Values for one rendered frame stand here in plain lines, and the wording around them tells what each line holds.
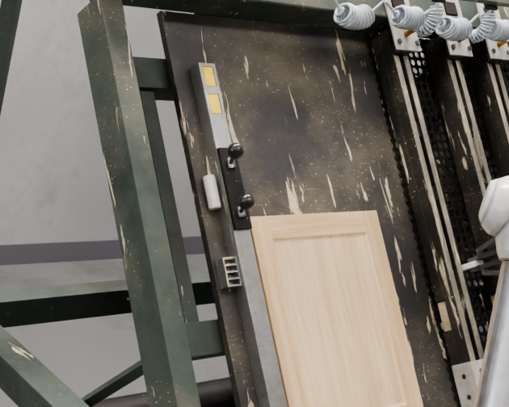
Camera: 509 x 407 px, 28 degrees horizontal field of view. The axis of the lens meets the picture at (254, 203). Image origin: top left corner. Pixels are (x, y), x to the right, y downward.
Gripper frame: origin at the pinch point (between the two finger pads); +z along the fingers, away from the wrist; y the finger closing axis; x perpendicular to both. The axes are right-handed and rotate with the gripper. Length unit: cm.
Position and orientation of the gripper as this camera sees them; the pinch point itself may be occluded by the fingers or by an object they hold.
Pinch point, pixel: (470, 266)
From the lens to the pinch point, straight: 282.7
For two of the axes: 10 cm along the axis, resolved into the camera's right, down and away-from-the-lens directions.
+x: -7.8, 0.3, -6.3
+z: -6.0, 2.9, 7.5
